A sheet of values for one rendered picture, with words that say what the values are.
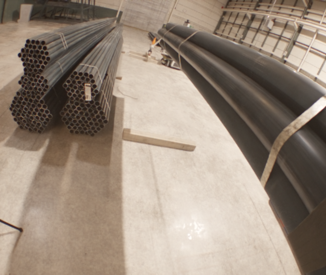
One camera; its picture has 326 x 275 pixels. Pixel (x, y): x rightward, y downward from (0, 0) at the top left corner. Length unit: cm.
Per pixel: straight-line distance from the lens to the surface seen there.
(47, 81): 182
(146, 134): 226
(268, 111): 63
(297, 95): 67
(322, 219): 49
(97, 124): 205
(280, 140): 56
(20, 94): 199
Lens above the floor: 137
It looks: 33 degrees down
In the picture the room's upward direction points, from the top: 24 degrees clockwise
